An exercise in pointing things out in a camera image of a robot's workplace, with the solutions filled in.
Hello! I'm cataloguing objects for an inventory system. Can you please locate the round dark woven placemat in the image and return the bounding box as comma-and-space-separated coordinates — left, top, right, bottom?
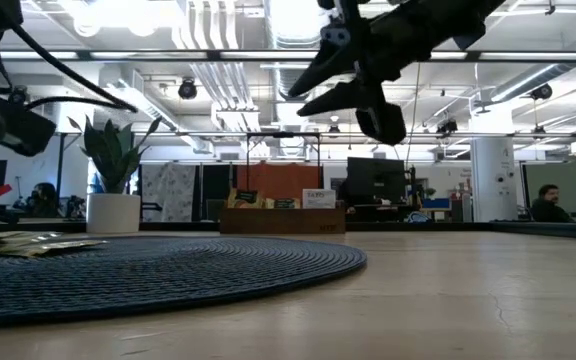
0, 235, 368, 329

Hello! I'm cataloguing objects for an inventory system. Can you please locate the white orange Tazo tea bag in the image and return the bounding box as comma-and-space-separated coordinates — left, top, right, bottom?
301, 188, 338, 210

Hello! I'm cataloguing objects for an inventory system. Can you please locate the blue box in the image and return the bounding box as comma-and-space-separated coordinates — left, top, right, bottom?
421, 197, 452, 211

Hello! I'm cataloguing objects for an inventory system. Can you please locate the patterned white cloth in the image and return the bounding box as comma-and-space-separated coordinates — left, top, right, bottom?
140, 163, 198, 223

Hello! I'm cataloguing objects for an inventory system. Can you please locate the white round pillar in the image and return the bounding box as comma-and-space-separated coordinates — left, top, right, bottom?
469, 136, 519, 224

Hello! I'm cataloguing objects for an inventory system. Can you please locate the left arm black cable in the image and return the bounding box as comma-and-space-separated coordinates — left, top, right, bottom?
0, 22, 139, 114

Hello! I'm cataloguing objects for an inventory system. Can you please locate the wooden tea organizer box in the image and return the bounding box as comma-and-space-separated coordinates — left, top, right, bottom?
219, 198, 347, 235

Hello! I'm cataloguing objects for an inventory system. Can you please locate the snake plant in white pot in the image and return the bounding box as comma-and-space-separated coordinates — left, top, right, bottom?
66, 115, 163, 235

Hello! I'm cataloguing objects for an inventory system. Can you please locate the green lemon tea bag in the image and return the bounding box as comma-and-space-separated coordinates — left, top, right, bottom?
266, 197, 302, 210
0, 230, 62, 244

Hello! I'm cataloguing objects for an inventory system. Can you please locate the person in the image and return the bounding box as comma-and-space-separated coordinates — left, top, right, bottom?
530, 183, 576, 224
27, 182, 62, 219

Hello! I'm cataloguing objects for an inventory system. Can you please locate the black computer monitor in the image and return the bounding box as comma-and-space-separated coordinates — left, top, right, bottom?
346, 156, 407, 204

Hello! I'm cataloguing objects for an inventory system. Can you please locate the black metal stand frame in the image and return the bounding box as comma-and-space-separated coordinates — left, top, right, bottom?
244, 130, 323, 201

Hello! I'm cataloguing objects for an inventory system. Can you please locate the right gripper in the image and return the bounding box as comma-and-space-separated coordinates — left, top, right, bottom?
287, 0, 408, 146

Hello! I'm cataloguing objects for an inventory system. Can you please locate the orange partition panel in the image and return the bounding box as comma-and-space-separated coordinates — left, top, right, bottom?
236, 161, 323, 202

